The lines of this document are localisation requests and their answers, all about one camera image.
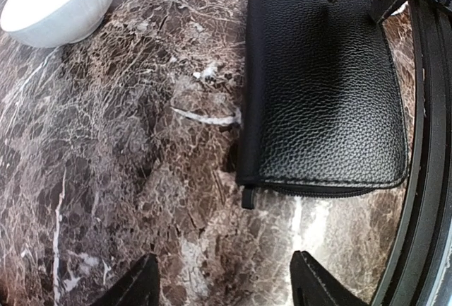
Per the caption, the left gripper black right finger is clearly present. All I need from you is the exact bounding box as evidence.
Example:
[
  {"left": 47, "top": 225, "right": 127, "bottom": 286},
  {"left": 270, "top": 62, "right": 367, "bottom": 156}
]
[{"left": 290, "top": 251, "right": 367, "bottom": 306}]

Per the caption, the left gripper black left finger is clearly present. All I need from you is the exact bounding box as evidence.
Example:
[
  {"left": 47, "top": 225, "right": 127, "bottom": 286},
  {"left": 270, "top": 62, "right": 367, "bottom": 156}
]
[{"left": 92, "top": 254, "right": 160, "bottom": 306}]

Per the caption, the plain white bowl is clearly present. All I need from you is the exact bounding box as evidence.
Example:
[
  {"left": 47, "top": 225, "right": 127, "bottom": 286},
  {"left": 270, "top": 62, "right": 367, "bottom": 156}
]
[{"left": 1, "top": 0, "right": 113, "bottom": 48}]

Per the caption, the black zippered tool case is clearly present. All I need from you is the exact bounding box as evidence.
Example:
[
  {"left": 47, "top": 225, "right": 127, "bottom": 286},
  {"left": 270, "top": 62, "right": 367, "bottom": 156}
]
[{"left": 236, "top": 0, "right": 408, "bottom": 209}]

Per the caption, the black front table rail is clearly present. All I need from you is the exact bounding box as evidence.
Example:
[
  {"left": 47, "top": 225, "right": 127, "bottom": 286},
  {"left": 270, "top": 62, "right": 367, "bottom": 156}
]
[{"left": 371, "top": 0, "right": 451, "bottom": 305}]

